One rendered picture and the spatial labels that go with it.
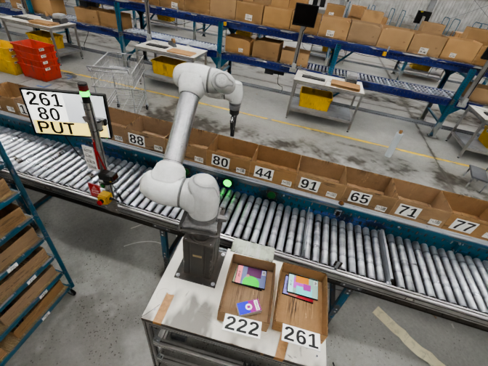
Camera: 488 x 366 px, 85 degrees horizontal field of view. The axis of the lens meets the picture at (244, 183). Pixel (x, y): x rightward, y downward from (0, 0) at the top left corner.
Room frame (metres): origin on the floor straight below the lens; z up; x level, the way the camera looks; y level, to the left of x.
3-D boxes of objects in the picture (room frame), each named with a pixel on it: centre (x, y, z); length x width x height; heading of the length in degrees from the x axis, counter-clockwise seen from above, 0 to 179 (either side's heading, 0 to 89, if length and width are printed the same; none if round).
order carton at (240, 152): (2.01, 0.14, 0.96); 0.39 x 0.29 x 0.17; 80
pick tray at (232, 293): (0.85, -0.12, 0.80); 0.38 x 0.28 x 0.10; 175
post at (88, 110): (1.42, 0.98, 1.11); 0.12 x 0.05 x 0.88; 80
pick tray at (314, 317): (0.84, -0.44, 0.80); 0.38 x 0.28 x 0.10; 172
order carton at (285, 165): (1.94, -0.25, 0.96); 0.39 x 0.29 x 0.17; 80
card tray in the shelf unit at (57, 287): (0.84, 1.46, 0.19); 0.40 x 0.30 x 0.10; 171
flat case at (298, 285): (0.94, -0.46, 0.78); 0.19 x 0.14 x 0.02; 82
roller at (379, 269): (1.33, -1.07, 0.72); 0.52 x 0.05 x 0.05; 170
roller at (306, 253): (1.42, -0.56, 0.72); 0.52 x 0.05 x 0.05; 170
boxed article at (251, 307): (0.75, -0.14, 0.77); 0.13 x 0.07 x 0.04; 112
